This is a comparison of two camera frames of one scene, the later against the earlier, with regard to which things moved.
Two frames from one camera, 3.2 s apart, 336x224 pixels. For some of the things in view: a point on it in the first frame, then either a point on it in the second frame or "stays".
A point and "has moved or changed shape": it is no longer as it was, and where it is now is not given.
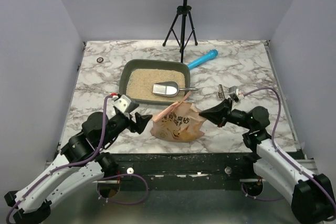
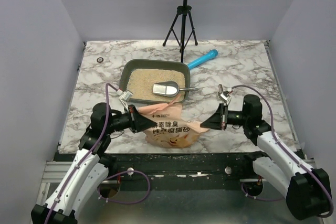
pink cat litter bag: [180, 121] has moved or changed shape
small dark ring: [100, 60] stays
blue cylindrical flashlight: [203, 59] stays
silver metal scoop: [169, 88] stays
